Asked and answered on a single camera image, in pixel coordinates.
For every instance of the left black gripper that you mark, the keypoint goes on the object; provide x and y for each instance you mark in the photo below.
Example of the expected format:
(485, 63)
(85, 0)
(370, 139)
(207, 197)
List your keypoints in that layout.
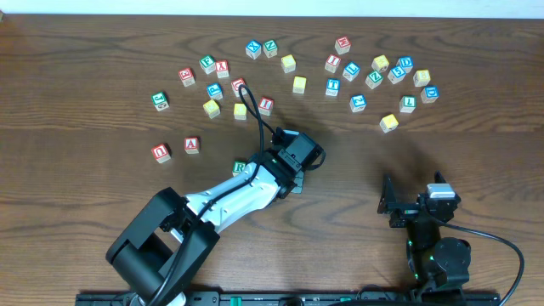
(298, 182)

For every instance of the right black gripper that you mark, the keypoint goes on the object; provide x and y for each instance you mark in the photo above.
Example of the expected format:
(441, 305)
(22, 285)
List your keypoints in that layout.
(410, 211)

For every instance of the green R letter block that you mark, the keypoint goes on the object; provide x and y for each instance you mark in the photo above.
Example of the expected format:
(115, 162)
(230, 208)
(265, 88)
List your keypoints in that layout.
(238, 167)

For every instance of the yellow O letter block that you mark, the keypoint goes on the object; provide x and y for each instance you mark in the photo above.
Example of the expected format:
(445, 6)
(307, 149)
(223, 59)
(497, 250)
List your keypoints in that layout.
(240, 112)

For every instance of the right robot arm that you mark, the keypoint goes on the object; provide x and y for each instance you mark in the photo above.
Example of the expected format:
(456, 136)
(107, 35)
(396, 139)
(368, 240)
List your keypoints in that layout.
(439, 264)

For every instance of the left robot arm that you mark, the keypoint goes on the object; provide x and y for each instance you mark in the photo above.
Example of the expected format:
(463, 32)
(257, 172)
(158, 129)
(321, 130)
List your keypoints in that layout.
(160, 251)

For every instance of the yellow block lower right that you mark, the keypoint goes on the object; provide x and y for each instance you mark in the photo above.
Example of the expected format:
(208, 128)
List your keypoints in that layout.
(389, 123)

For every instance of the red I block centre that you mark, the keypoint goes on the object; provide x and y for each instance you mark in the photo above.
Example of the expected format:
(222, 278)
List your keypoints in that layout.
(265, 106)

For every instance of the red i block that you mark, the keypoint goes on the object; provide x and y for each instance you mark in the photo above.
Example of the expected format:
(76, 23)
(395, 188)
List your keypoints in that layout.
(265, 106)
(332, 63)

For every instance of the green L letter block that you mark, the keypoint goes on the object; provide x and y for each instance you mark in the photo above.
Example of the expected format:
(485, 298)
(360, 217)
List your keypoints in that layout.
(407, 104)

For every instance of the yellow block centre upper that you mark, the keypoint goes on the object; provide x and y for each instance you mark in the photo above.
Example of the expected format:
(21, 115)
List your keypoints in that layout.
(299, 84)

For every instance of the blue Z letter block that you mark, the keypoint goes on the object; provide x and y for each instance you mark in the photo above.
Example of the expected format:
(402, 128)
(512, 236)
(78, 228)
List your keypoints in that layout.
(357, 103)

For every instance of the blue D block right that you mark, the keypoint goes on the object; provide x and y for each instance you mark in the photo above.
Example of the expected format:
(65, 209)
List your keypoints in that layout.
(429, 94)

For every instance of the blue d block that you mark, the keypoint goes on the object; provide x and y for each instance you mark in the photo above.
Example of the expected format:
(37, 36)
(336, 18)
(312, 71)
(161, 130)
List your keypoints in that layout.
(405, 63)
(429, 94)

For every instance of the blue T letter block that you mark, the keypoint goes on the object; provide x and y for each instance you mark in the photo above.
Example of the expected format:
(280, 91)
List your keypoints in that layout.
(332, 87)

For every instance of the yellow block left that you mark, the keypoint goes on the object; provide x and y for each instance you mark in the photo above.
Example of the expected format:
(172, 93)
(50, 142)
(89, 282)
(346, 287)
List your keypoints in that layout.
(212, 108)

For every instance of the yellow 8 letter block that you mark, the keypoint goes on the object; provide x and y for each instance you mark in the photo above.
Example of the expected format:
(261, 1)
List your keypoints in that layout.
(421, 78)

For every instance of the red A letter block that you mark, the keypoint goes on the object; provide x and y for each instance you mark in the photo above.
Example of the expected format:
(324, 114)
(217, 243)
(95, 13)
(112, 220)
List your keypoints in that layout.
(191, 145)

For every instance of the red U block centre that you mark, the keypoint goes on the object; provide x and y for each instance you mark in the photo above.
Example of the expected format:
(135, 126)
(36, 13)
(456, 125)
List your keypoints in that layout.
(236, 87)

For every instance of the red u block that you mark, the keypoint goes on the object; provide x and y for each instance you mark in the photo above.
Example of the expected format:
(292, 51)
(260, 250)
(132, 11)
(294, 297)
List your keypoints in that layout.
(236, 87)
(161, 153)

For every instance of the yellow C letter block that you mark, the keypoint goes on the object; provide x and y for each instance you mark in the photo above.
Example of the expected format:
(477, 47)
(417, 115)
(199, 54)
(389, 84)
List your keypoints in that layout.
(288, 63)

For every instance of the green Z letter block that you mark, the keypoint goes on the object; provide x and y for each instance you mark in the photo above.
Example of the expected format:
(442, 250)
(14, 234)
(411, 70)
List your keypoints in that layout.
(374, 79)

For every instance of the blue S letter block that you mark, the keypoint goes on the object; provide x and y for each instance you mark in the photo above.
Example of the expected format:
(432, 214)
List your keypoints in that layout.
(396, 74)

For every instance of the blue L letter block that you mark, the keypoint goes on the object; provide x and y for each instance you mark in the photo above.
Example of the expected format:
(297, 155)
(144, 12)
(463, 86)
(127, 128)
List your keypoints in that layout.
(351, 71)

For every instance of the red I block upper right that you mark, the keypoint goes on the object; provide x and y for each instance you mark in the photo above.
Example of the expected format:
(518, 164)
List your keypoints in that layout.
(332, 63)

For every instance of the blue P letter block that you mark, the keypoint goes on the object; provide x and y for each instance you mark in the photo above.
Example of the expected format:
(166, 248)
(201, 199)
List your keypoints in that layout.
(215, 91)

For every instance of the blue D block upper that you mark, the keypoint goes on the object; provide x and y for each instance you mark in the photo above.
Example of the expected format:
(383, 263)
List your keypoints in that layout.
(405, 63)

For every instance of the yellow block upper right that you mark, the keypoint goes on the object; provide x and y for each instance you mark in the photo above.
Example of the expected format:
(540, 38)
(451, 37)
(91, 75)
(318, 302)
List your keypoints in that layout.
(380, 63)

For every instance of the red Y letter block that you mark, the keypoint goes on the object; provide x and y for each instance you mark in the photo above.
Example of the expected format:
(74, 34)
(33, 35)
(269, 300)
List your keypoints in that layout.
(222, 69)

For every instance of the blue X letter block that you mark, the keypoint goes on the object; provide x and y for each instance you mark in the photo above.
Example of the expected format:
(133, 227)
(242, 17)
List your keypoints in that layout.
(253, 49)

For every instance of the red U block left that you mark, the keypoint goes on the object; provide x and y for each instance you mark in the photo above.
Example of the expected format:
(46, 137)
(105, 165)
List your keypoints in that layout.
(161, 153)

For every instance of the red H letter block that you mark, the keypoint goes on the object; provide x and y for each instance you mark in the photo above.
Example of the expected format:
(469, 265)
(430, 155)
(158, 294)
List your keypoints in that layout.
(342, 45)

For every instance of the green F letter block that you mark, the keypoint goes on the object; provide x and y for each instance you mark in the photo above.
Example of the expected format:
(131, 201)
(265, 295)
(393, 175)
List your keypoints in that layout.
(208, 64)

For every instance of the red G letter block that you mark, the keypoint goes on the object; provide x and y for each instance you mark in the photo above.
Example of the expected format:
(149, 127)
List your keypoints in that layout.
(187, 77)

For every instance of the green J letter block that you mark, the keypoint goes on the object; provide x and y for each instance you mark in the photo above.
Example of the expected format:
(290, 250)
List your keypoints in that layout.
(160, 101)

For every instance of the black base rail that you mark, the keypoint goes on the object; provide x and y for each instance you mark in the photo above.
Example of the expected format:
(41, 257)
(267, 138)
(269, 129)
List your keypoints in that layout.
(367, 297)

